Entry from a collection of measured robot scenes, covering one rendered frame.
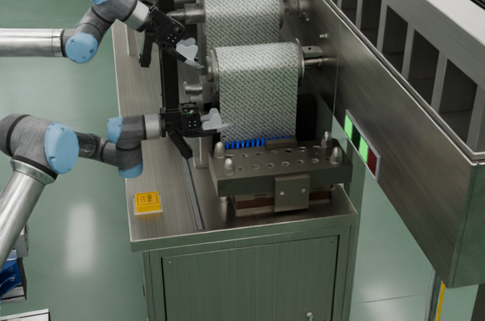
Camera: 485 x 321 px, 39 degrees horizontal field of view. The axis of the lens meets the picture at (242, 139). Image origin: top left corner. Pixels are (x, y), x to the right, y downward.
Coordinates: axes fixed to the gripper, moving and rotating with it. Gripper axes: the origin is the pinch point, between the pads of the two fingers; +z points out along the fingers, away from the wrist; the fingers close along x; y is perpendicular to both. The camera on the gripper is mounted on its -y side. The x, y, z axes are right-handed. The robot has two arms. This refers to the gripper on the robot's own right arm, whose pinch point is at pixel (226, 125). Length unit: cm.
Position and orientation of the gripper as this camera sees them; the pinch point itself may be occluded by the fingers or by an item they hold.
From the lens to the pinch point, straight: 205.5
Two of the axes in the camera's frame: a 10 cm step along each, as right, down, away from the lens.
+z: 9.8, -1.0, 1.7
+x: -1.9, -5.0, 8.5
